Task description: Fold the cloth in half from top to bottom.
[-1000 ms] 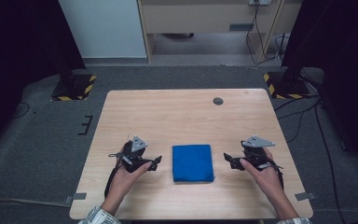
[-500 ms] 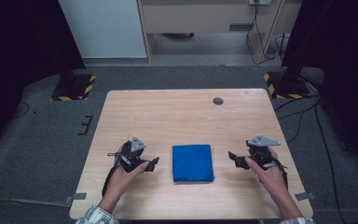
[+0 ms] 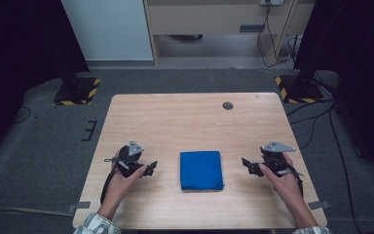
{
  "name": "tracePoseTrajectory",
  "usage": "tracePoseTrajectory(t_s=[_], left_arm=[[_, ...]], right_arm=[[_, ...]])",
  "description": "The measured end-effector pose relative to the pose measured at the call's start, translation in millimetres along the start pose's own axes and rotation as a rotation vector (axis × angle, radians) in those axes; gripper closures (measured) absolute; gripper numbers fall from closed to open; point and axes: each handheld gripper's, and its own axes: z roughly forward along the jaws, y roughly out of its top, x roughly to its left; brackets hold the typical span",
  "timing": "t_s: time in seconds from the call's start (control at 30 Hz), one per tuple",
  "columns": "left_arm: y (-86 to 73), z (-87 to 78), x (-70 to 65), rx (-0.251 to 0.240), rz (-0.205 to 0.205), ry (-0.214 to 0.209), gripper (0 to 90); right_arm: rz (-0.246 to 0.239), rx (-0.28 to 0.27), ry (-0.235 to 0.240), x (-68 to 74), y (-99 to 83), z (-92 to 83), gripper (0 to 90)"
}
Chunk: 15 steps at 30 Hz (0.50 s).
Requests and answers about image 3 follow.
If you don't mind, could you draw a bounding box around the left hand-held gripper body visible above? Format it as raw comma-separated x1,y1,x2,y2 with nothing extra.
116,139,149,179

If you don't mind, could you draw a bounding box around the blue cloth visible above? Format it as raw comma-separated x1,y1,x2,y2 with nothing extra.
179,150,225,192

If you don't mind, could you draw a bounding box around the right hand-held gripper cable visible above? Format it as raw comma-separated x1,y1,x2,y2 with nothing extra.
281,162,306,198

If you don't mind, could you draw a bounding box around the black stand with striped base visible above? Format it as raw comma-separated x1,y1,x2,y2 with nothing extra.
275,73,325,105
53,72,101,106

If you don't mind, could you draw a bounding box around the thin black floor cable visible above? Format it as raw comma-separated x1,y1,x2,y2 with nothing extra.
13,106,33,125

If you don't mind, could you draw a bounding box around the hand-held gripper cable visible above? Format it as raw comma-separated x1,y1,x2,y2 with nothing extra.
99,157,122,205
281,162,306,198

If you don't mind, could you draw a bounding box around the person's left hand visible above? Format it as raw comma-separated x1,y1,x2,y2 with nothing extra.
100,150,149,213

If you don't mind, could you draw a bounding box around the person's right hand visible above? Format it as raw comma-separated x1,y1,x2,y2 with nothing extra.
257,152,305,211

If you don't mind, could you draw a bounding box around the black hanging cable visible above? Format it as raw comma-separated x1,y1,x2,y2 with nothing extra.
256,0,299,69

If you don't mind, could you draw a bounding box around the white panel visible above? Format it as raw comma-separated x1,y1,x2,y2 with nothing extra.
60,0,154,61

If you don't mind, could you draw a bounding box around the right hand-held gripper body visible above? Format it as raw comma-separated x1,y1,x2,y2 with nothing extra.
258,139,297,178

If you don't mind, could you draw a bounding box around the grey tape strip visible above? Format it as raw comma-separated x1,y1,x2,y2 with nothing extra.
307,200,331,211
67,201,92,215

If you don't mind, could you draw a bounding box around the dark curtain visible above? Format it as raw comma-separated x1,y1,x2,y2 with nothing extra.
293,0,374,188
0,0,91,165

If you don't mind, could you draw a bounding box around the left hand-held gripper cable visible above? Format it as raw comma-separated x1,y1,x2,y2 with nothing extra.
99,157,122,205

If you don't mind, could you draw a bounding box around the light wooden desk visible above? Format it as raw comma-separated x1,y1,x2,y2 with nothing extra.
142,0,318,67

